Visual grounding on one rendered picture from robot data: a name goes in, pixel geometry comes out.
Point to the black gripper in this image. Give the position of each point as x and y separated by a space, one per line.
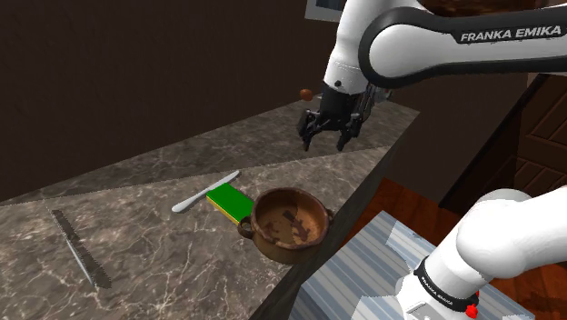
336 108

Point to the small brown round object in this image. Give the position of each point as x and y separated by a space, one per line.
306 94

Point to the green and yellow sponge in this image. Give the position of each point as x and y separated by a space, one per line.
230 203

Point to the grey serrated knife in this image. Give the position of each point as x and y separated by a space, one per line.
79 248

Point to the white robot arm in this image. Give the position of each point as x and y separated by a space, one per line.
443 48

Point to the silver butter knife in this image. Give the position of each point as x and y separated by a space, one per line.
203 192

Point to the white framed window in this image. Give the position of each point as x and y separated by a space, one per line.
323 9

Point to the striped grey robot stand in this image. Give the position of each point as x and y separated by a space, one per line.
354 274

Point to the dark brown wooden door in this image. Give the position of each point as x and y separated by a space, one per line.
538 150

